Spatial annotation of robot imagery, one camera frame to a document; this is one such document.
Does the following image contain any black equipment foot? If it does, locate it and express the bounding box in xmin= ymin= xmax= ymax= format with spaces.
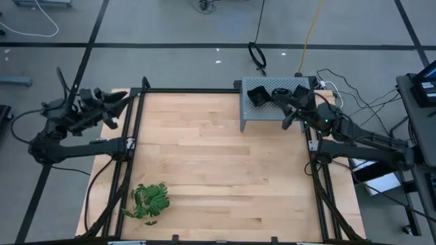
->
xmin=0 ymin=104 xmax=14 ymax=124

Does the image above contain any yellow hanging power cord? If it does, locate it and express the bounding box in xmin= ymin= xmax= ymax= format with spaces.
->
xmin=298 ymin=0 xmax=325 ymax=76

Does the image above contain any black hanging power cable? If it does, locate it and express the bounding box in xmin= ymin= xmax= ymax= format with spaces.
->
xmin=247 ymin=0 xmax=268 ymax=76

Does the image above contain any white floor cable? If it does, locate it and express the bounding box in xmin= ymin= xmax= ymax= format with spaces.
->
xmin=0 ymin=0 xmax=61 ymax=38

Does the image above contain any grey perforated metal shelf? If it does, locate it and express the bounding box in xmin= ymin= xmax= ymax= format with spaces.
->
xmin=239 ymin=76 xmax=318 ymax=133

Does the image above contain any black computer monitor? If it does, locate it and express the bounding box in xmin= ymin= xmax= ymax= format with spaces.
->
xmin=409 ymin=60 xmax=436 ymax=108

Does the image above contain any grey desk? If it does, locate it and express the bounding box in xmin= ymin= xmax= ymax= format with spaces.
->
xmin=396 ymin=60 xmax=436 ymax=167

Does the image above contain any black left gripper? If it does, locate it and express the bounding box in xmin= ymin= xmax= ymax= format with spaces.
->
xmin=67 ymin=87 xmax=132 ymax=132

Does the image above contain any white box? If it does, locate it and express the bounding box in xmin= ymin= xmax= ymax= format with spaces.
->
xmin=349 ymin=158 xmax=403 ymax=197

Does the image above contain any black wavy square mini plate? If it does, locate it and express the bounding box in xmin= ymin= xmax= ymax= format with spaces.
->
xmin=246 ymin=85 xmax=273 ymax=108

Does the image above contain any green artificial leaf sprig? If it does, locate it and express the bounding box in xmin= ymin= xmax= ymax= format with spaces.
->
xmin=121 ymin=182 xmax=170 ymax=227

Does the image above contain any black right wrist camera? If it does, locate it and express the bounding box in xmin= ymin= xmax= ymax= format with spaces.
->
xmin=317 ymin=103 xmax=341 ymax=124

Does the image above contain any grey cart base bar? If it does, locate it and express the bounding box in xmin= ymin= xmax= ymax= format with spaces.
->
xmin=13 ymin=0 xmax=73 ymax=7
xmin=0 ymin=75 xmax=33 ymax=88

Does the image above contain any black cable bundle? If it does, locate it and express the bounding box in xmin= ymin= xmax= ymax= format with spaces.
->
xmin=189 ymin=0 xmax=218 ymax=15

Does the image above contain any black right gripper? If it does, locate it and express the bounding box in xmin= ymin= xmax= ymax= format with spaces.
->
xmin=272 ymin=93 xmax=343 ymax=133

